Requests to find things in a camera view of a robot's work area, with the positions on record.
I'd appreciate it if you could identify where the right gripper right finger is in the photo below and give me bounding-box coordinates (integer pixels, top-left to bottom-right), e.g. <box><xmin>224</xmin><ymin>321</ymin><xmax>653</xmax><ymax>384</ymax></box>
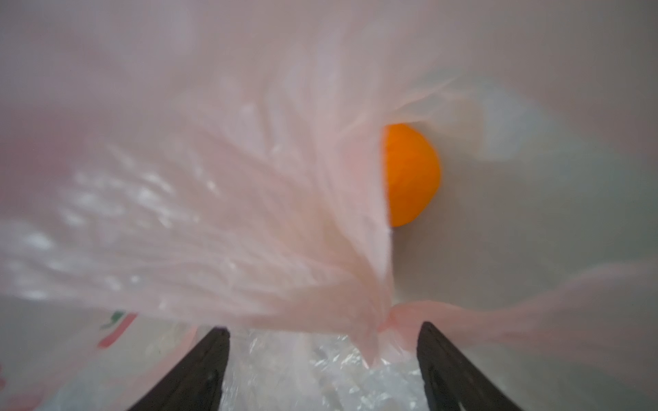
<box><xmin>416</xmin><ymin>322</ymin><xmax>521</xmax><ymax>411</ymax></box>

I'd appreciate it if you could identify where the pink plastic bag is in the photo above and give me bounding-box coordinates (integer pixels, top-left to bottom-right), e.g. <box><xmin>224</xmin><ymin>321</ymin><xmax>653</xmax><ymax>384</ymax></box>
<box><xmin>1</xmin><ymin>1</ymin><xmax>657</xmax><ymax>410</ymax></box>

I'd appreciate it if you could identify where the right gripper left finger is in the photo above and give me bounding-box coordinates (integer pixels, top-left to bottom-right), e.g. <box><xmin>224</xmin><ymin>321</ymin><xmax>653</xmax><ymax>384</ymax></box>
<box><xmin>130</xmin><ymin>328</ymin><xmax>231</xmax><ymax>411</ymax></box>

